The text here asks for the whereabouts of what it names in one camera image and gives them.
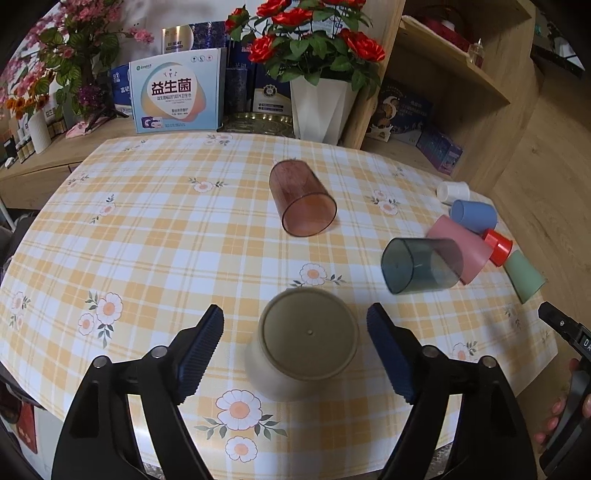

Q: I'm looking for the dark illustrated box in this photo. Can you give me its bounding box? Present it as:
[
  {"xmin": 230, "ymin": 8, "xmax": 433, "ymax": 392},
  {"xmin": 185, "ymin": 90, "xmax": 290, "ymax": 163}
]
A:
[{"xmin": 368, "ymin": 79, "xmax": 435, "ymax": 147}]

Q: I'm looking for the green cup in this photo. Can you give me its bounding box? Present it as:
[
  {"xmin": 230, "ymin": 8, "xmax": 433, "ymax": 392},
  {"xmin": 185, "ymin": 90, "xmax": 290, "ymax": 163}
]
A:
[{"xmin": 502, "ymin": 251, "xmax": 547, "ymax": 304}]

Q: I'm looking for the white and blue product box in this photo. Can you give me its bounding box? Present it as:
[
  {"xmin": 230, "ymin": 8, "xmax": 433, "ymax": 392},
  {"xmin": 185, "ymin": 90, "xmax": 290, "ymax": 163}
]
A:
[{"xmin": 128, "ymin": 47, "xmax": 228, "ymax": 135}]

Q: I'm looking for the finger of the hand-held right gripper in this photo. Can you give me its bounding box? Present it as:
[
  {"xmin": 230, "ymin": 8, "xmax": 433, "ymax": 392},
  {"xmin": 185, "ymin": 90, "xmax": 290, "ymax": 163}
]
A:
[{"xmin": 538, "ymin": 302, "xmax": 577, "ymax": 346}]

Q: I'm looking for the wooden sideboard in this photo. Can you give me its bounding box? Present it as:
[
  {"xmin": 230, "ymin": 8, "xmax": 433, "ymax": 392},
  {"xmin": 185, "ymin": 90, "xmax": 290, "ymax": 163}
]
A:
[{"xmin": 0, "ymin": 116, "xmax": 139, "ymax": 212}]

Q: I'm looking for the yellow checkered floral tablecloth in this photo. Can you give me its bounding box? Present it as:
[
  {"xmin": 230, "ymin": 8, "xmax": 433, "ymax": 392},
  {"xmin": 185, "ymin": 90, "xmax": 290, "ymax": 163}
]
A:
[{"xmin": 0, "ymin": 131, "xmax": 561, "ymax": 480}]

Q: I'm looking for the white ribbed vase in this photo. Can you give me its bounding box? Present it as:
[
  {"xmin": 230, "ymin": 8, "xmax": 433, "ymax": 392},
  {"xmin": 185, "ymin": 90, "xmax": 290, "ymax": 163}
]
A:
[{"xmin": 27, "ymin": 108, "xmax": 52, "ymax": 153}]

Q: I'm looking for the person's right hand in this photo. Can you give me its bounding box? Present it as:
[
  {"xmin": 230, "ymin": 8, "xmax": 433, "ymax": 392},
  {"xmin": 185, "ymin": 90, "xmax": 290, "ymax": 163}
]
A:
[{"xmin": 533, "ymin": 357, "xmax": 591, "ymax": 448}]

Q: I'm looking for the brown transparent cup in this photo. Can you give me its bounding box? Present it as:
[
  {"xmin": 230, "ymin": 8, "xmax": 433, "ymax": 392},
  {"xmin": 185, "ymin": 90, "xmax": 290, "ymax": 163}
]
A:
[{"xmin": 270, "ymin": 159, "xmax": 338, "ymax": 237}]

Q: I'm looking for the red cup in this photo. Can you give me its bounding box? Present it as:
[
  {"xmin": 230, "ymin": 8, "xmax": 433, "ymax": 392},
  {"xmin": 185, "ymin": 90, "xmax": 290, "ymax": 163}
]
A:
[{"xmin": 481, "ymin": 229, "xmax": 513, "ymax": 266}]

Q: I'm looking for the dark red box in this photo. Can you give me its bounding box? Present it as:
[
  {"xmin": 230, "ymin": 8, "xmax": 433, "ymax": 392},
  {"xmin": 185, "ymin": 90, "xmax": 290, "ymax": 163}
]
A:
[{"xmin": 417, "ymin": 16, "xmax": 472, "ymax": 52}]

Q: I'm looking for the pink cup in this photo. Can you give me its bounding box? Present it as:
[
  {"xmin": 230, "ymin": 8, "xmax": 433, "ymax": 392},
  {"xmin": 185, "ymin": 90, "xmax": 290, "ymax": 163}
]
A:
[{"xmin": 426, "ymin": 215, "xmax": 495, "ymax": 284}]

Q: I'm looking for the white cup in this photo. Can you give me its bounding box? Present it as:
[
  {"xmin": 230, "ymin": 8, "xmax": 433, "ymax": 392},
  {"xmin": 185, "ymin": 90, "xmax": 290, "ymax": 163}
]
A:
[{"xmin": 436, "ymin": 181, "xmax": 471, "ymax": 205}]

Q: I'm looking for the silver and purple box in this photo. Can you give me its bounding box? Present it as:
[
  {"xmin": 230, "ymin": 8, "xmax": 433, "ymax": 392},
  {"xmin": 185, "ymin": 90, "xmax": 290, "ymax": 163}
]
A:
[{"xmin": 161, "ymin": 25, "xmax": 230, "ymax": 54}]

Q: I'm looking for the dark teal transparent cup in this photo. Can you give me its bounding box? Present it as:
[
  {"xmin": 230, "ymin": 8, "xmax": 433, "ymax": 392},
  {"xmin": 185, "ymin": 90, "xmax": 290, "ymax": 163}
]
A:
[{"xmin": 381, "ymin": 237, "xmax": 465, "ymax": 295}]

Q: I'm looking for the dark blue patterned box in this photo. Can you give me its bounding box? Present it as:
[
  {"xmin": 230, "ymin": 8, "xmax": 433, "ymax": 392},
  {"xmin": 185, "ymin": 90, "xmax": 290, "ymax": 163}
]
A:
[{"xmin": 224, "ymin": 66, "xmax": 253, "ymax": 120}]

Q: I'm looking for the red artificial rose bouquet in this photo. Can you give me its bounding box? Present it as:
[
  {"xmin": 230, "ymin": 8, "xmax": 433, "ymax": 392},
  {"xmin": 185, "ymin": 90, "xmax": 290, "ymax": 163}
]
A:
[{"xmin": 225, "ymin": 0, "xmax": 387, "ymax": 100}]

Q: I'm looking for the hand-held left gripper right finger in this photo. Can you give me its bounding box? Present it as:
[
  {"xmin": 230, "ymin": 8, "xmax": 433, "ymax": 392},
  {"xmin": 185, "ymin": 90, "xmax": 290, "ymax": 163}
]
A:
[{"xmin": 366, "ymin": 302, "xmax": 539, "ymax": 480}]

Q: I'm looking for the blue and white carton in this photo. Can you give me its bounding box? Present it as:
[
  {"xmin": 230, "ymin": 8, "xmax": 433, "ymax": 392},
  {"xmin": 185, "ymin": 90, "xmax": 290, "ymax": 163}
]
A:
[{"xmin": 110, "ymin": 65, "xmax": 134, "ymax": 119}]

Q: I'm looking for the pink blossom artificial plant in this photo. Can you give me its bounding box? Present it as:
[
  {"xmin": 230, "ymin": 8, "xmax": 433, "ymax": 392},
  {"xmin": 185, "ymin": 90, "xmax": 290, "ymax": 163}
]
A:
[{"xmin": 0, "ymin": 0, "xmax": 155, "ymax": 121}]

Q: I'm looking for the wooden shelf unit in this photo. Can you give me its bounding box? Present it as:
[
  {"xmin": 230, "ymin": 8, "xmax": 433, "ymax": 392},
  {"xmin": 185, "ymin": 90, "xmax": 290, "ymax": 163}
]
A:
[{"xmin": 341, "ymin": 0, "xmax": 546, "ymax": 188}]

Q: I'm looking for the gold round tray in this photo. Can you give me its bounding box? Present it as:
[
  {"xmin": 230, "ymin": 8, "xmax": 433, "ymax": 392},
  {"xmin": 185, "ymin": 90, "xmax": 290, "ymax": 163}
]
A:
[{"xmin": 221, "ymin": 112, "xmax": 296, "ymax": 137}]

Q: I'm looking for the white angular vase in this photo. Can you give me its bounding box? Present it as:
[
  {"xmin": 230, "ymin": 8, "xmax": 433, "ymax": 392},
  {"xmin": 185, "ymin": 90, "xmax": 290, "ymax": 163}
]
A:
[{"xmin": 290, "ymin": 78, "xmax": 359, "ymax": 145}]

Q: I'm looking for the beige cup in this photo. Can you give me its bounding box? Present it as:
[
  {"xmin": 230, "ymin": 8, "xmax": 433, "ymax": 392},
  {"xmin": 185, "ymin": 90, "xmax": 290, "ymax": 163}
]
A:
[{"xmin": 244, "ymin": 287, "xmax": 360, "ymax": 402}]

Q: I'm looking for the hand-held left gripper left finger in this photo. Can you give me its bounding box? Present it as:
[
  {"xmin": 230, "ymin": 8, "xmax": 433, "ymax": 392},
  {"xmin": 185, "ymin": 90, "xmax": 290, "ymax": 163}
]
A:
[{"xmin": 51, "ymin": 304, "xmax": 225, "ymax": 480}]

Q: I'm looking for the dark blue emblem box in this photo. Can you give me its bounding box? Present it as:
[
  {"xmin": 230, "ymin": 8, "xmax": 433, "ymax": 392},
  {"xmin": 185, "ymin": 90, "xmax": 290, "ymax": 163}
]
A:
[{"xmin": 252, "ymin": 65, "xmax": 294, "ymax": 116}]

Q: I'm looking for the pink cloth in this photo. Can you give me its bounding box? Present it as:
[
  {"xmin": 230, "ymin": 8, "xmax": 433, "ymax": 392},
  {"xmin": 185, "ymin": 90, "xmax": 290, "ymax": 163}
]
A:
[{"xmin": 66, "ymin": 115, "xmax": 115, "ymax": 140}]

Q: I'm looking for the row of small dark bottles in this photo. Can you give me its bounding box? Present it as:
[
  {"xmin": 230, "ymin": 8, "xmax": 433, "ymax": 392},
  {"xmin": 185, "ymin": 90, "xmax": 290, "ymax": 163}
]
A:
[{"xmin": 0, "ymin": 131, "xmax": 34, "ymax": 163}]

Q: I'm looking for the black chair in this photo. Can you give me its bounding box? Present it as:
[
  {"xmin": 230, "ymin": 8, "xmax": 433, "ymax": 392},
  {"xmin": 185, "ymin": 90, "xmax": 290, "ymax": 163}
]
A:
[{"xmin": 0, "ymin": 211, "xmax": 43, "ymax": 278}]

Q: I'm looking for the blue cup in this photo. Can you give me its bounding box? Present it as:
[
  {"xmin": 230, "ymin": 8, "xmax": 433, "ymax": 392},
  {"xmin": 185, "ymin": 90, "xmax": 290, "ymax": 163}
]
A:
[{"xmin": 450, "ymin": 199, "xmax": 498, "ymax": 234}]

